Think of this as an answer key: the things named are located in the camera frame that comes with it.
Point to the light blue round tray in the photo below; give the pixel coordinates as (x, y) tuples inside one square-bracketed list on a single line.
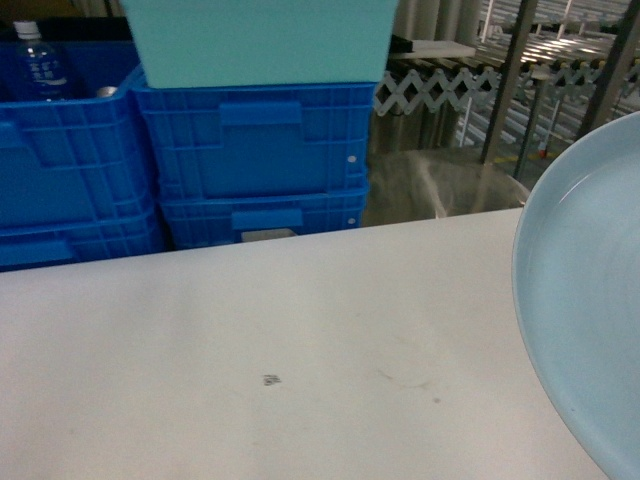
[(575, 283)]

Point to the blue crate bottom right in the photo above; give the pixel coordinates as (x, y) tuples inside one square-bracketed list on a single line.
[(213, 222)]

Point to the blue crate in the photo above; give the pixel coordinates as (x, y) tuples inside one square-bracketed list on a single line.
[(78, 160), (213, 222), (269, 140), (77, 242)]

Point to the blue crate top right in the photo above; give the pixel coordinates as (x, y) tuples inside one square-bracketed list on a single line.
[(269, 140)]

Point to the extendable roller conveyor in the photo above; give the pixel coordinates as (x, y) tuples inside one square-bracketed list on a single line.
[(486, 74)]

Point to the teal plastic bin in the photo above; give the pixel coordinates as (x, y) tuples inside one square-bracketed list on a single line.
[(191, 44)]

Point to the blue crate top middle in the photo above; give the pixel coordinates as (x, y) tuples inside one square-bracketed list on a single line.
[(78, 160)]

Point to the silver metal can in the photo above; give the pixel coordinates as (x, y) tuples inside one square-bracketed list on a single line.
[(106, 91)]

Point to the blue crate bottom middle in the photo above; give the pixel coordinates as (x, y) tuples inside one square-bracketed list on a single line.
[(77, 242)]

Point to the clear water bottle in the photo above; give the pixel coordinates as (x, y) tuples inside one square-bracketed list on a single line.
[(41, 65)]

